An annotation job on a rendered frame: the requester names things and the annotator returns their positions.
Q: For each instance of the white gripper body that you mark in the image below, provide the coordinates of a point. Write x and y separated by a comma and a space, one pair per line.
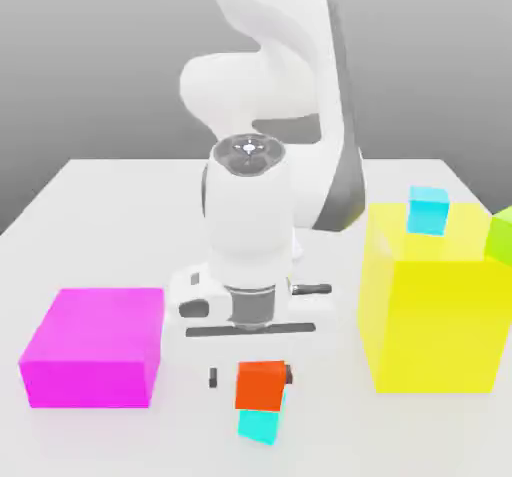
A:
224, 331

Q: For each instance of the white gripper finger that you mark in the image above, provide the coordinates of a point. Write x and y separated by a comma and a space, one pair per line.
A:
288, 375
212, 378

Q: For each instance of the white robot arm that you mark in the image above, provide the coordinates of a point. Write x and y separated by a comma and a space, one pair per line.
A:
248, 221

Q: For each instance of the small orange cube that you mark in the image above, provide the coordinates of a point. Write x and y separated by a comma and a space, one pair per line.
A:
260, 387

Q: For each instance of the small turquoise cube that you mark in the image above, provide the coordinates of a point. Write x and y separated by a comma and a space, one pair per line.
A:
258, 425

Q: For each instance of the small sky blue cube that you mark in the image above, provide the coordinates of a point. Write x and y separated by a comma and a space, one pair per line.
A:
427, 213

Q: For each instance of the small lime green cube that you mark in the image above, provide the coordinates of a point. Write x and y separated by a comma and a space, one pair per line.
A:
500, 239

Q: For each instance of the large magenta box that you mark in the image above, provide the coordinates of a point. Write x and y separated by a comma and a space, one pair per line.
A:
96, 337

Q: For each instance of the large yellow box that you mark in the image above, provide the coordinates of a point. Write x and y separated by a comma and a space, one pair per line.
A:
436, 317

